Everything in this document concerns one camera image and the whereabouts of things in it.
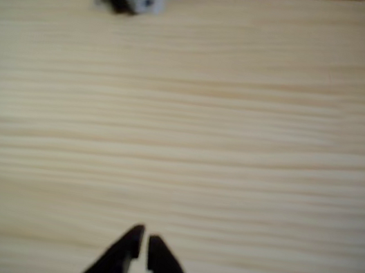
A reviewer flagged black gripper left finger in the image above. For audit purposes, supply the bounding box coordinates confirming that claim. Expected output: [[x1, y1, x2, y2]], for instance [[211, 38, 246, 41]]
[[73, 214, 148, 273]]

